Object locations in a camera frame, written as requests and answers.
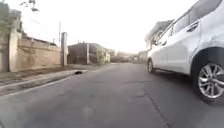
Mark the building behind car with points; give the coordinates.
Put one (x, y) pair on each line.
(156, 31)

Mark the concrete gate pillar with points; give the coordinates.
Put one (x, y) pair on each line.
(63, 48)

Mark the weathered concrete wall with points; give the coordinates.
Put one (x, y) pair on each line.
(31, 53)

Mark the concrete kerb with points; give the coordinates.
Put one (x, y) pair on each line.
(36, 81)

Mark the grey asphalt road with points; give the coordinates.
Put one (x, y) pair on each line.
(110, 100)

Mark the small dark object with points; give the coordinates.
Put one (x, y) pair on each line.
(78, 72)

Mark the dirt verge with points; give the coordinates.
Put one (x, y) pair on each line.
(30, 74)

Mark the white car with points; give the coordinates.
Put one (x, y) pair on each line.
(181, 46)

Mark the dark low building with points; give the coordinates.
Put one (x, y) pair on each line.
(83, 53)

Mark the thin pole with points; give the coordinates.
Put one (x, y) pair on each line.
(59, 33)

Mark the distant low buildings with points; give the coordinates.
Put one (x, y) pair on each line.
(128, 57)

